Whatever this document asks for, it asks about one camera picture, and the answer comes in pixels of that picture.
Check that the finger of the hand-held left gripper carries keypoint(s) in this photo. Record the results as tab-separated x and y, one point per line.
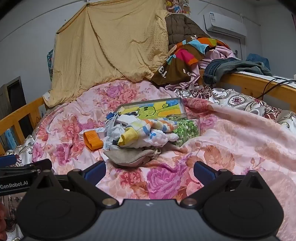
8	160

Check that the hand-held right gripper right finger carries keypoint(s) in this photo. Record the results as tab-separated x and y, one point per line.
203	172

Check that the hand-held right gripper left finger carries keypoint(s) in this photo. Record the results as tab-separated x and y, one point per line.
94	172

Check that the orange sock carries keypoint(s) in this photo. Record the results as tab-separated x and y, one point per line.
92	140

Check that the grey fabric pouch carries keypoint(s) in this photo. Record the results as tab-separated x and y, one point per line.
129	158

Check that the white waffle cloth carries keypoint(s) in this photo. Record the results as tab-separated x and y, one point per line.
157	140

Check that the striped pastel sock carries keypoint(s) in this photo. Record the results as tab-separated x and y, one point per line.
143	126

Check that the cardboard box with cartoon drawing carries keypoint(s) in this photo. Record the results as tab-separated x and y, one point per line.
148	109

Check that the pink floral quilt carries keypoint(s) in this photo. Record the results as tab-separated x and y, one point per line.
161	180

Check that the clear container of green candies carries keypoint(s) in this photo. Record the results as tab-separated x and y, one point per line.
187	129

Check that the dark door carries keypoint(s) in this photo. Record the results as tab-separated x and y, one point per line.
13	97

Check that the damask patterned bedsheet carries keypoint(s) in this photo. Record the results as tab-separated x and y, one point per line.
233	99

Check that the brown colourful printed cloth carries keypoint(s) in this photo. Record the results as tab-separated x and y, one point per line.
178	69

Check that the blue jeans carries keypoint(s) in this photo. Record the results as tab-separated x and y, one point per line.
222	67

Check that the lilac cloth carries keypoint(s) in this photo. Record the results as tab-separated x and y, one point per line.
217	55

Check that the blue cloth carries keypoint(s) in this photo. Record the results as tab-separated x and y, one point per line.
256	59

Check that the yellow dotted blanket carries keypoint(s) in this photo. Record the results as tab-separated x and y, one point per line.
104	46

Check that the brown quilted jacket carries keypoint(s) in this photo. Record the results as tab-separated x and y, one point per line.
180	27

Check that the white air conditioner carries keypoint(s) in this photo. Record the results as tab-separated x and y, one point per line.
224	24

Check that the wooden bed rail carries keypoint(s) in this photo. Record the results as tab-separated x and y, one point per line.
13	120
242	84

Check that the blue wall poster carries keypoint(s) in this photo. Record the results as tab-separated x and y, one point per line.
50	64

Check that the cartoon wall poster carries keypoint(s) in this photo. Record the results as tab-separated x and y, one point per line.
177	7

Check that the white wall pipe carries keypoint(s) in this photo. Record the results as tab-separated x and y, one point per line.
87	2

